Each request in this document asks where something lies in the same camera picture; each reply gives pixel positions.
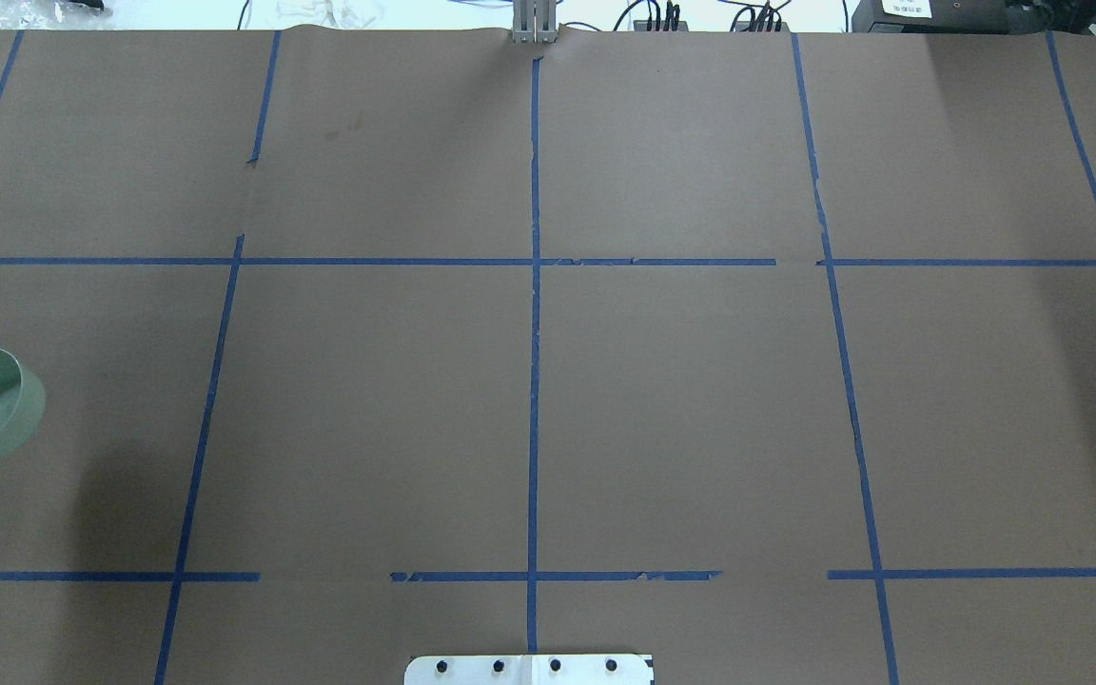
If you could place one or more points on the black electronics box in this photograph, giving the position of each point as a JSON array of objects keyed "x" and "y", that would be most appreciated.
[{"x": 940, "y": 17}]

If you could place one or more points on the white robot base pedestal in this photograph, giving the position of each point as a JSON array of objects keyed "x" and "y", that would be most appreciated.
[{"x": 531, "y": 669}]

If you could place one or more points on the aluminium frame post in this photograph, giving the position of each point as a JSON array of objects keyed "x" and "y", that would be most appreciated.
[{"x": 534, "y": 21}]

